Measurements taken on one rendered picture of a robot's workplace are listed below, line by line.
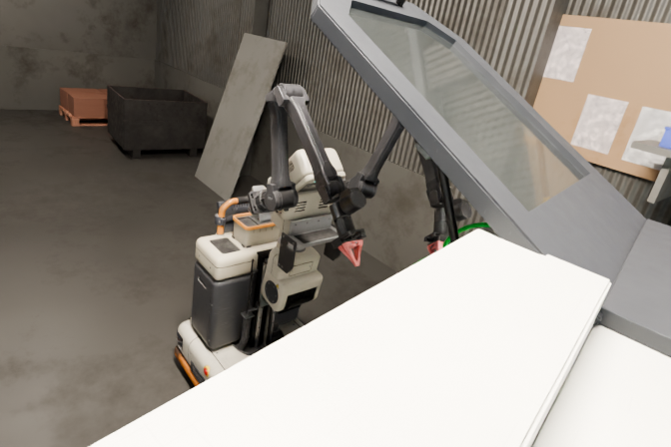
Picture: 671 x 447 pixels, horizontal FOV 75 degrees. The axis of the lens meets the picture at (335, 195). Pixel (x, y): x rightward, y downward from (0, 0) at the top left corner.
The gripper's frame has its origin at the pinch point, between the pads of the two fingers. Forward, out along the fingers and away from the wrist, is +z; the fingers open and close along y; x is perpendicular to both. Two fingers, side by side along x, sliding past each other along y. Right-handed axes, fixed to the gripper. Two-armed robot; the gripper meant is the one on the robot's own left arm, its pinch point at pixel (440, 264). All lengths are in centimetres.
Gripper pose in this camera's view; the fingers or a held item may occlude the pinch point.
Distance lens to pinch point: 147.2
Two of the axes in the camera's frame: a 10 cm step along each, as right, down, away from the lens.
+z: -1.5, 8.7, -4.7
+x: -3.7, 4.0, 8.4
